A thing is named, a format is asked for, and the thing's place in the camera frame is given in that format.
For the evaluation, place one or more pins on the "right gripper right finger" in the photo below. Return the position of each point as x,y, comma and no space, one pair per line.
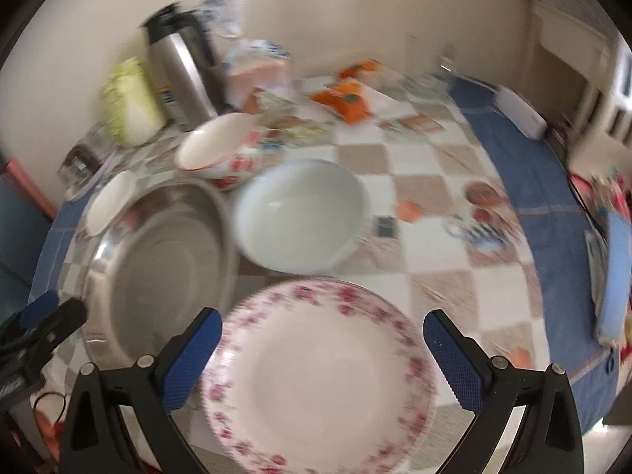
549,437

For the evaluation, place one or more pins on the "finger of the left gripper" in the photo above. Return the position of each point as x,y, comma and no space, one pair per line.
34,313
53,329

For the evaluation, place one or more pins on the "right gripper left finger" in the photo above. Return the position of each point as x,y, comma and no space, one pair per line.
95,438

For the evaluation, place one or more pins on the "large stainless steel basin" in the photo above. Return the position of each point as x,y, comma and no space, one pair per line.
164,258

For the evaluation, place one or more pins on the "white square bowl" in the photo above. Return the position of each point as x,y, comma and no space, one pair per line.
109,202

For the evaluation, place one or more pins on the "pink floral plate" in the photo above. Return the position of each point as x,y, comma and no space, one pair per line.
318,375

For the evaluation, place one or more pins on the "strawberry pattern bowl red rim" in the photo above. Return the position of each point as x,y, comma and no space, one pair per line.
226,151

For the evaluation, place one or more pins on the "round white bowl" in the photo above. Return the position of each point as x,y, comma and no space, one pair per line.
302,217

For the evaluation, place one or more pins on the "light blue case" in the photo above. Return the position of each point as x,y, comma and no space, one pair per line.
615,299

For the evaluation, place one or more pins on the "pink rolled mat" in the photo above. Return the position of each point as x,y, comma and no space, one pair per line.
21,177

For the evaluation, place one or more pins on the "white tray with glasses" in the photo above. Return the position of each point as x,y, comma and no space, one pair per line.
86,162

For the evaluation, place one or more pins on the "napa cabbage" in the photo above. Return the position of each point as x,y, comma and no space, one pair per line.
131,111

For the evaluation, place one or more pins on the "stainless steel thermos jug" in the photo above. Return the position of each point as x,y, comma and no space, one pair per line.
183,67

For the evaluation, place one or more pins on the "checkered blue tablecloth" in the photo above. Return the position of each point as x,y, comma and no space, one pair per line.
469,216

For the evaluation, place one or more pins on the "white shelf rack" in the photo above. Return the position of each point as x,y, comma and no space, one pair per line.
599,140

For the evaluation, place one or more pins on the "white power adapter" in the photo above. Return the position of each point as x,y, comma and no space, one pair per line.
523,116

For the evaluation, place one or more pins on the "bagged sliced bread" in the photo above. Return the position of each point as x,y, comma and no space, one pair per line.
246,64

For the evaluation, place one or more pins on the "orange snack packet front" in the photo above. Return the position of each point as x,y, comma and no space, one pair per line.
345,100

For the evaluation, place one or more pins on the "orange snack packet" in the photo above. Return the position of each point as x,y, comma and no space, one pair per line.
366,71
345,100

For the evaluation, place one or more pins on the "clear glass mug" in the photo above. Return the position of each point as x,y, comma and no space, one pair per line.
435,83

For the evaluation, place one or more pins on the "orange snack packet back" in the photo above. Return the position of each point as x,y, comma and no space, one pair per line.
366,71

